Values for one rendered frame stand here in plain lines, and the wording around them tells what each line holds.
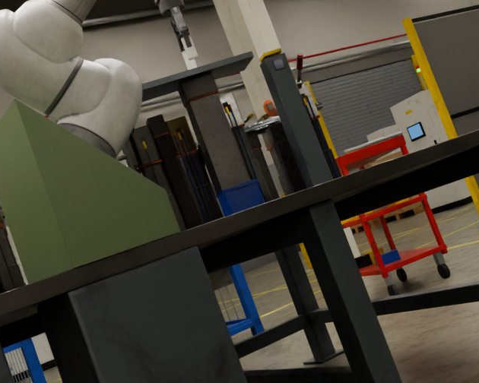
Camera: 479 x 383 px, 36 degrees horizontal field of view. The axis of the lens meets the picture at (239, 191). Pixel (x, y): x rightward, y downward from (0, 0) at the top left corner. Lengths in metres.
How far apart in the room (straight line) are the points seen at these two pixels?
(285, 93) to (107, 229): 0.93
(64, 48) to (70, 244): 0.45
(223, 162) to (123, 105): 0.56
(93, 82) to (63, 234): 0.38
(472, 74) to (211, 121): 5.07
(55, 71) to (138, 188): 0.32
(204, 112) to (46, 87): 0.66
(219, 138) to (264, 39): 4.48
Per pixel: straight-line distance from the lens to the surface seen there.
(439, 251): 4.66
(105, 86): 1.69
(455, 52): 7.04
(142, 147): 2.28
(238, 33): 9.95
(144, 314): 1.52
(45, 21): 1.67
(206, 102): 2.20
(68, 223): 1.50
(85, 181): 1.54
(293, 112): 2.26
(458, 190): 12.51
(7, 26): 1.68
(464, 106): 6.86
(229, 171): 2.17
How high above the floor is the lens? 0.62
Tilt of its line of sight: 4 degrees up
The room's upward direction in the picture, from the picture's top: 20 degrees counter-clockwise
